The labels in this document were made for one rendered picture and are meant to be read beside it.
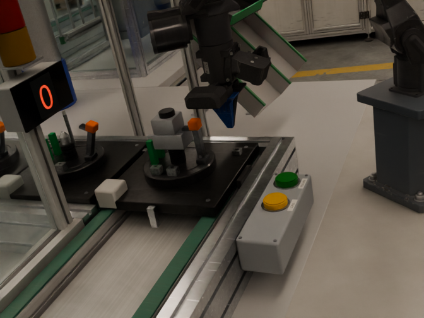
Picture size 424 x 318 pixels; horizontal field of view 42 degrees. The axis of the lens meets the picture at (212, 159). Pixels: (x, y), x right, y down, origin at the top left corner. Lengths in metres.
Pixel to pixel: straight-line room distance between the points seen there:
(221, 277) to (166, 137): 0.31
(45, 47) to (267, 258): 1.24
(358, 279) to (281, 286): 0.12
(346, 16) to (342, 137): 3.71
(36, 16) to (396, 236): 1.31
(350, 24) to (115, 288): 4.32
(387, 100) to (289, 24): 4.07
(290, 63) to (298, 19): 3.62
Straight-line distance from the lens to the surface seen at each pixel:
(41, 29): 1.89
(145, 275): 0.91
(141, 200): 1.00
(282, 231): 0.86
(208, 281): 0.79
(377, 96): 1.04
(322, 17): 5.03
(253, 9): 1.21
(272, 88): 1.29
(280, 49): 1.43
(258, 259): 0.87
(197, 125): 1.00
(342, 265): 0.95
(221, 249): 0.85
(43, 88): 0.90
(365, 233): 1.02
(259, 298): 0.90
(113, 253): 0.98
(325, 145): 1.32
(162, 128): 1.02
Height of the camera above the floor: 1.45
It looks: 26 degrees down
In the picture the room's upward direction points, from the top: 11 degrees counter-clockwise
